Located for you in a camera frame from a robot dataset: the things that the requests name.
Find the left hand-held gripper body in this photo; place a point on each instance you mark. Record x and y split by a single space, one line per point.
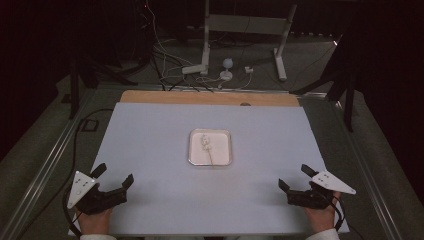
100 200

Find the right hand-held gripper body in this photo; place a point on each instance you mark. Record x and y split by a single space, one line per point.
310 197

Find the square metal tray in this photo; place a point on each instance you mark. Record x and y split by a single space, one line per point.
221 150

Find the thin wooden skewer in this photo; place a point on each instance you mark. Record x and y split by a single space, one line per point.
210 158

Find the white food piece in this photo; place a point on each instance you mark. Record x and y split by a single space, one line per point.
204 139
207 146

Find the person's left hand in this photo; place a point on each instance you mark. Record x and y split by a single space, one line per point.
95 223

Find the person's right hand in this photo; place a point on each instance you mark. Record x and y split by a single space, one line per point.
321 218

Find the light blue table mat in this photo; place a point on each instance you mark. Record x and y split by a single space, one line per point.
160 140

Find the black angled stand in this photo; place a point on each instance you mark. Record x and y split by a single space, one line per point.
348 100

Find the black tripod stand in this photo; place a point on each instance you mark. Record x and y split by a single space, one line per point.
74 90

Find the white plug adapter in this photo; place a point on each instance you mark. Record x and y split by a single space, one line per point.
248 69

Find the white round webcam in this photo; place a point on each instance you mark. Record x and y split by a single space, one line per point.
227 68

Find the black square floor bracket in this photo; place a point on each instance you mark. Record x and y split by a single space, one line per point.
83 125

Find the metal floor rail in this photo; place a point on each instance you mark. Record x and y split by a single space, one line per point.
43 173
373 186

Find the white metal stand frame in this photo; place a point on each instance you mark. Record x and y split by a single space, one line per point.
206 40

